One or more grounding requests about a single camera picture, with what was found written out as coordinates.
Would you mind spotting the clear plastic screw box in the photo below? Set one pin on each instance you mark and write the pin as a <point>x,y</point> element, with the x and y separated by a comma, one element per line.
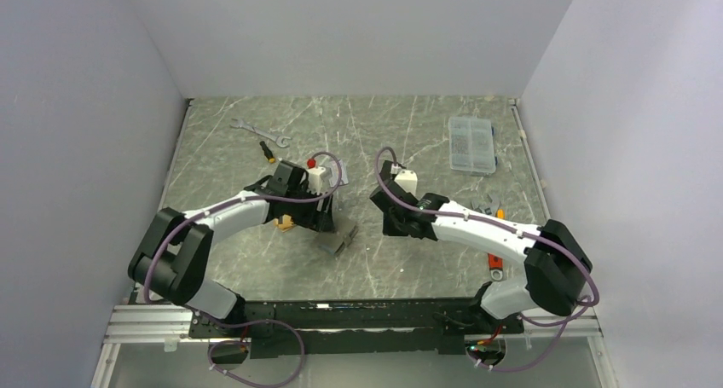
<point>471,145</point>

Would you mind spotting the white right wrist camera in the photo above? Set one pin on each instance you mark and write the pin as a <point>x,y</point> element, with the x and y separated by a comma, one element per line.
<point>407,180</point>

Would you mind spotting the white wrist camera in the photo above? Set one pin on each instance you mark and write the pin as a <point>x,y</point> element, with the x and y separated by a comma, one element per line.
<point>407,180</point>
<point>317,177</point>

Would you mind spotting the grey card holder blue lining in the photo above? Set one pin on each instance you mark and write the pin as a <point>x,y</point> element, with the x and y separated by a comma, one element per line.
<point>335,242</point>

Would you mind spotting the silver open-end wrench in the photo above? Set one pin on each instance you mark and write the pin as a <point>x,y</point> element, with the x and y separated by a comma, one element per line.
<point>279,140</point>

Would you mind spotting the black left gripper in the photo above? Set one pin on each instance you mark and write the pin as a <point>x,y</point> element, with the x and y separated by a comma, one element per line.
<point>321,220</point>

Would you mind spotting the gold card stack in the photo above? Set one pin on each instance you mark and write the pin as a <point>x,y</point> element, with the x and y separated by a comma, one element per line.
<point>284,223</point>

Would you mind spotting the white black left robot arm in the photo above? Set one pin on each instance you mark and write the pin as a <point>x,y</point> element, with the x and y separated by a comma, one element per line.
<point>172,257</point>

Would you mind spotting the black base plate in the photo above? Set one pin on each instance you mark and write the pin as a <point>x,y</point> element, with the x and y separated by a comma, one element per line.
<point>279,328</point>

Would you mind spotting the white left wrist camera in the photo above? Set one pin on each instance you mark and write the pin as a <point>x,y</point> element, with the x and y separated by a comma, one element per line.
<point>317,177</point>

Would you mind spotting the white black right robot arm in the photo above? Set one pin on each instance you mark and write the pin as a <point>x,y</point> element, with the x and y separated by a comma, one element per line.
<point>555,268</point>

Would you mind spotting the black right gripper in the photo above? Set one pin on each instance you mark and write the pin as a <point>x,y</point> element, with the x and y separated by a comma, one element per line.
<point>390,229</point>

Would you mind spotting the grey wrench pair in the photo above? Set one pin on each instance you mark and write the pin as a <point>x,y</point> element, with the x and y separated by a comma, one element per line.
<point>489,207</point>

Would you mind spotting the aluminium frame rail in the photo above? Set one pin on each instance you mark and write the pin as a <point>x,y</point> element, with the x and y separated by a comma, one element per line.
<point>169,326</point>

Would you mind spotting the red handled tool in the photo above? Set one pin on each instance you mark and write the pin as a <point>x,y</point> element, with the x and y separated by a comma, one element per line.
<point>496,268</point>

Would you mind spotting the black yellow screwdriver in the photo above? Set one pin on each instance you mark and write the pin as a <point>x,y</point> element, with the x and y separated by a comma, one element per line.
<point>267,152</point>

